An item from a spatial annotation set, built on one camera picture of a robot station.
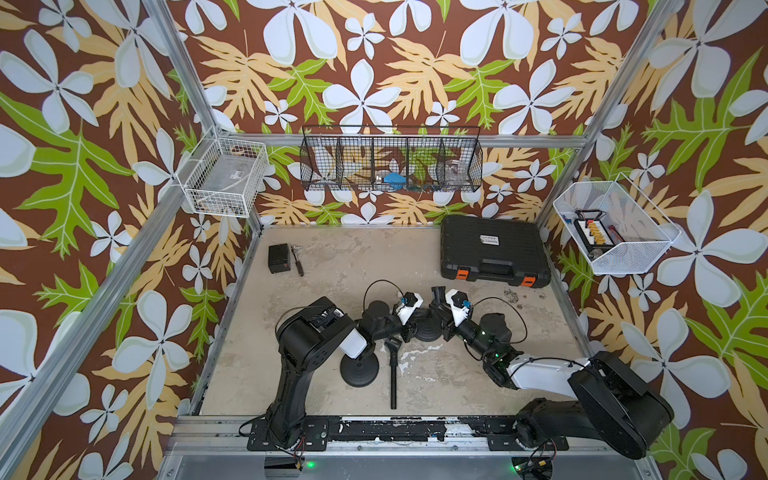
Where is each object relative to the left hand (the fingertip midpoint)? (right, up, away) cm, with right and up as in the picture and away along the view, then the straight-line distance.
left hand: (429, 311), depth 89 cm
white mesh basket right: (+52, +24, -7) cm, 58 cm away
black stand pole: (-11, -10, -2) cm, 15 cm away
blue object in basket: (-10, +41, +6) cm, 43 cm away
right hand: (0, +3, -6) cm, 7 cm away
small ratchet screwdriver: (-45, +14, +19) cm, 51 cm away
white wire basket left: (-61, +40, -3) cm, 73 cm away
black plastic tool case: (+26, +20, +16) cm, 36 cm away
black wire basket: (-11, +49, +8) cm, 51 cm away
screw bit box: (+45, +24, -6) cm, 51 cm away
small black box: (-51, +16, +16) cm, 56 cm away
